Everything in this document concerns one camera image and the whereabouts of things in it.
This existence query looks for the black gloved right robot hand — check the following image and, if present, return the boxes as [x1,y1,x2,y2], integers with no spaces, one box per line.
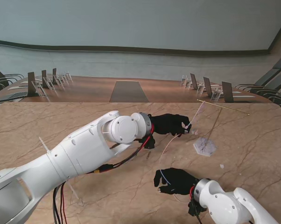
[154,167,200,196]

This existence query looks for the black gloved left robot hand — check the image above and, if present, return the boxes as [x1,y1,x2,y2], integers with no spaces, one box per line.
[149,113,192,137]

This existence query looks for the white wired earphone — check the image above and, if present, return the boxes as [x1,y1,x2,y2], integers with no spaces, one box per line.
[158,101,208,203]

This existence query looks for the gold rack with marble base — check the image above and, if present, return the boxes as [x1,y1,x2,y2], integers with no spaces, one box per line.
[193,99,250,157]

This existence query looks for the brown conference table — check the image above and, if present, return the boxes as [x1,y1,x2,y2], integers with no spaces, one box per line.
[0,75,274,105]

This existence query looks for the red black right arm cable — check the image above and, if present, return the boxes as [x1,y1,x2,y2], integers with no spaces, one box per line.
[189,185,203,224]

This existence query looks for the red black arm cable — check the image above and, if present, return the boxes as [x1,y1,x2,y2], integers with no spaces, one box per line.
[52,123,155,224]
[189,185,203,224]

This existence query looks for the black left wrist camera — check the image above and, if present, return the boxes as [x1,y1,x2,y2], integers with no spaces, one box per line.
[141,136,156,150]

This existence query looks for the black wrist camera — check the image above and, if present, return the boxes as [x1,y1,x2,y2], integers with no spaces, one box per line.
[141,136,156,150]
[188,199,208,217]

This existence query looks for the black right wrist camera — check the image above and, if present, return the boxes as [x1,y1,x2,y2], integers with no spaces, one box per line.
[188,199,208,217]

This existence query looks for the red black left arm cable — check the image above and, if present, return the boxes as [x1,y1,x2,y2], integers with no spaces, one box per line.
[52,123,155,224]

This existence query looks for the white cable tie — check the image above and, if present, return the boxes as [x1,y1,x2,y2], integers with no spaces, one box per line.
[38,136,51,155]
[68,183,84,206]

